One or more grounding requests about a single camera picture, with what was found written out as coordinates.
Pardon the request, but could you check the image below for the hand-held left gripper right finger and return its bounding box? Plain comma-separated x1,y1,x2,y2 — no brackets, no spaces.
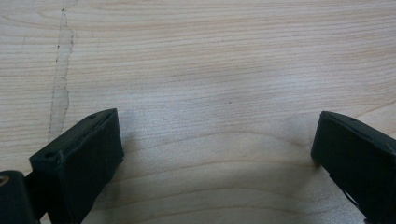
310,110,396,224

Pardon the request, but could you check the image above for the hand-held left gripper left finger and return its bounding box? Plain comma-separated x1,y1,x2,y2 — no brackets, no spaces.
29,107,125,224

